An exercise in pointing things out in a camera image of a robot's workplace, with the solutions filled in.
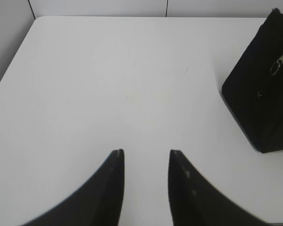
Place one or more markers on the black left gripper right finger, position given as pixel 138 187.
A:
pixel 195 202

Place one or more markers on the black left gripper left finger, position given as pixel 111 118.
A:
pixel 98 202

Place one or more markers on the black canvas tote bag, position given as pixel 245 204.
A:
pixel 254 97

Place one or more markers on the silver zipper pull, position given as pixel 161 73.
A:
pixel 276 66

